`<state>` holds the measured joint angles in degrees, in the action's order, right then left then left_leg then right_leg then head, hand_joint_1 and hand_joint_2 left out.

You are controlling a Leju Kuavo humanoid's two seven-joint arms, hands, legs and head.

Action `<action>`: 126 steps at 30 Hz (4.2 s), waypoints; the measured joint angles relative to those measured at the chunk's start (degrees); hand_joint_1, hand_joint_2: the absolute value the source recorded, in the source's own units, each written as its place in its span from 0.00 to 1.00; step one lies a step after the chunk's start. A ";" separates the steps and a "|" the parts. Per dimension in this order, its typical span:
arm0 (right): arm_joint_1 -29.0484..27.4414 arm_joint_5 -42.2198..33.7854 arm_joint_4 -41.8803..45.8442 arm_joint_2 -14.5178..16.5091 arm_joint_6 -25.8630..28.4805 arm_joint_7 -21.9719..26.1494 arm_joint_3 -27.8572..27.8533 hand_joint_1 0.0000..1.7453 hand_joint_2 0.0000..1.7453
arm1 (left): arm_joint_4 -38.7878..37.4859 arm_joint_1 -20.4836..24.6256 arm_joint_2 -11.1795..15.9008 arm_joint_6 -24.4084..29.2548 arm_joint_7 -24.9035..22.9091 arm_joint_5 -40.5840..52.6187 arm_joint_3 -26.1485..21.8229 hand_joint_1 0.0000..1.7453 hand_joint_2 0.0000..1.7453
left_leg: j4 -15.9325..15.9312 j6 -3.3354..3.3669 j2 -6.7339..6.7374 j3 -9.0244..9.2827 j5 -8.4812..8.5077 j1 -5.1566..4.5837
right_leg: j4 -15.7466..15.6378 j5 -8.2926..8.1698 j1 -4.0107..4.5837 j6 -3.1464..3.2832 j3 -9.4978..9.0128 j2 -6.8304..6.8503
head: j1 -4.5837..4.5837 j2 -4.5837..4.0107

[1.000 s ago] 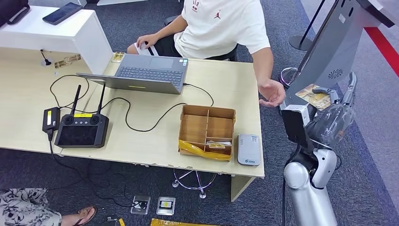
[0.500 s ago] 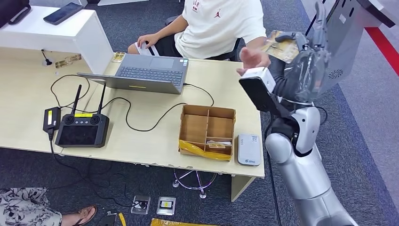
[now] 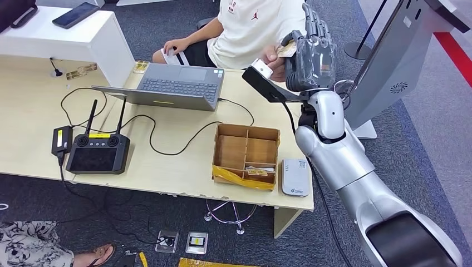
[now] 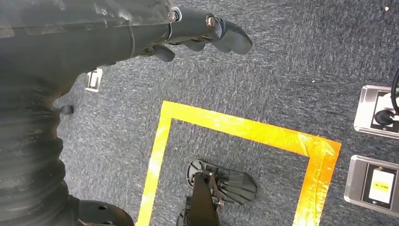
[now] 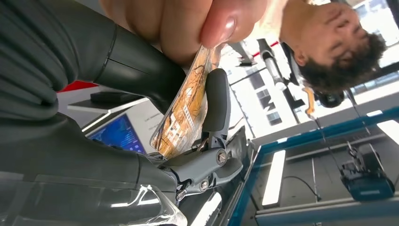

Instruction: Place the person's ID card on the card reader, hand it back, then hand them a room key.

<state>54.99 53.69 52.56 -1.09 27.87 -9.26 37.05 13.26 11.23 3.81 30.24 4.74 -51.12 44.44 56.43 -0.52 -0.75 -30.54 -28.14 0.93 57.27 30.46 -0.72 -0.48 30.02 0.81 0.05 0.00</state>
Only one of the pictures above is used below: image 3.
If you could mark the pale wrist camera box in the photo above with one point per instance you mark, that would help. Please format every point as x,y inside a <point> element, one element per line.
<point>261,68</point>

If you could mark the floor socket with yellow label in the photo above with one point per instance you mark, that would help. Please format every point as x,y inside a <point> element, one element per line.
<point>196,243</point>

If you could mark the gold room key card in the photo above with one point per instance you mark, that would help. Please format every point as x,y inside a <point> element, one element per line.
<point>257,172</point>

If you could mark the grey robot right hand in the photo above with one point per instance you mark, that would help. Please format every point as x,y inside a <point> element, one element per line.
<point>313,62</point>

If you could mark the person's right forearm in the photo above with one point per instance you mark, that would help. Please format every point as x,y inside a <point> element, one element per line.
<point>202,35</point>

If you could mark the yellow floor strip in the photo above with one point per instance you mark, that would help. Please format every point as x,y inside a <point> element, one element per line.
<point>199,263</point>

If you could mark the person's left hand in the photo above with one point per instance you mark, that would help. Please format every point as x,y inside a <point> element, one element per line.
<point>276,70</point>

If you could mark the grey laptop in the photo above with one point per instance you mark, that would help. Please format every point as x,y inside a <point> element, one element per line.
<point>180,86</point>

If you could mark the person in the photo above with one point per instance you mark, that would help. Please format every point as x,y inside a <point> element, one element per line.
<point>29,243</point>
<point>254,33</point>

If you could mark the chrome stool base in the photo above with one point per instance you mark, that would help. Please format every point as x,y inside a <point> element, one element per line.
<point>240,231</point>

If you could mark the floor socket with black plug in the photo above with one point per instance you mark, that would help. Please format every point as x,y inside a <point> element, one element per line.
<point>167,242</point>

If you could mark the white furniture base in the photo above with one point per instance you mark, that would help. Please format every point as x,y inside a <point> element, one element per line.
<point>140,2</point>

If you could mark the black smartphone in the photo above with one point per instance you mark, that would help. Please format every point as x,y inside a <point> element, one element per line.
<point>75,14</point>

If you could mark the black bag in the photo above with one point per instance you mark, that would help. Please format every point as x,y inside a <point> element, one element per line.
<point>14,11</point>

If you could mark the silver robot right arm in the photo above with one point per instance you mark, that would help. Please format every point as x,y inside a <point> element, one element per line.
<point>350,166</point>

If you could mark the black remote controller with antennas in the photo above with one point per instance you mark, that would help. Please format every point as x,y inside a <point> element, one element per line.
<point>97,158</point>

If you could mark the wooden compartment box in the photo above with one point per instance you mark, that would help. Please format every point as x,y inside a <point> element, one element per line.
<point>230,151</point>

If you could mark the chrome stanchion base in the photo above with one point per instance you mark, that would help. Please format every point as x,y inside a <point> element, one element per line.
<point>343,86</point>

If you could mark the white counter block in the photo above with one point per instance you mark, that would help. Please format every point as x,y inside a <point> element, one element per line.
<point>66,37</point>

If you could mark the brown sandal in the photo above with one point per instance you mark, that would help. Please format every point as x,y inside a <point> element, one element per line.
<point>103,251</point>

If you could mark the black power adapter yellow label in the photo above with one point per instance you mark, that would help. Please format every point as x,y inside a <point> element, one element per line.
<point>62,140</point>

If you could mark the grey kiosk stand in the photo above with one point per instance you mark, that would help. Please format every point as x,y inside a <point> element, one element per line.
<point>391,62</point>

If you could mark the white card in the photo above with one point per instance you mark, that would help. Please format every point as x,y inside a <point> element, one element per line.
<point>271,169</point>

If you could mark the person's right hand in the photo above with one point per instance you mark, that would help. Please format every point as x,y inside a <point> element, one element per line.
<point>177,46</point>

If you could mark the small black desk microphone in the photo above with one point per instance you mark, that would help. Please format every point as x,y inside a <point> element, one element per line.
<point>57,73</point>

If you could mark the black stanchion pole with base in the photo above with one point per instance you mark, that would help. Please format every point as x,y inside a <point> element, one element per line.
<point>356,51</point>

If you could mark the person's hand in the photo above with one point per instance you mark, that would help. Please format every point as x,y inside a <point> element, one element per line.
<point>177,46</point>
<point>276,70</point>

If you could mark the light wood desk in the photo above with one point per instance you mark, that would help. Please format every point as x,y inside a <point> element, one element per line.
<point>177,173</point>

